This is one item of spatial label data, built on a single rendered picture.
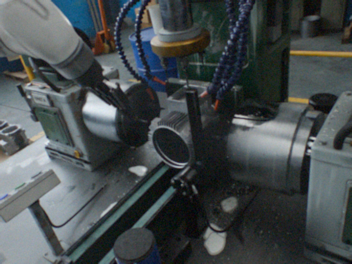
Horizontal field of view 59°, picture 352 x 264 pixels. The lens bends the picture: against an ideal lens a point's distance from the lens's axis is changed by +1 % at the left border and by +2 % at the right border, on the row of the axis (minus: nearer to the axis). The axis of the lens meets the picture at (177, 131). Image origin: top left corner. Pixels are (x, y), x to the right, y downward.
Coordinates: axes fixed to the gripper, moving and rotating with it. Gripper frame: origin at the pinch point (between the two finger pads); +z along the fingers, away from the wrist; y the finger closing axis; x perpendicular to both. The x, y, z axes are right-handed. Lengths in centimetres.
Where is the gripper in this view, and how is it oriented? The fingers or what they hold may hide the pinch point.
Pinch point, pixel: (127, 111)
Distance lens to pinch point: 90.7
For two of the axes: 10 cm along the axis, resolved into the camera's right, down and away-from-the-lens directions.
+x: -4.1, 8.5, -3.1
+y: -8.1, -1.9, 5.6
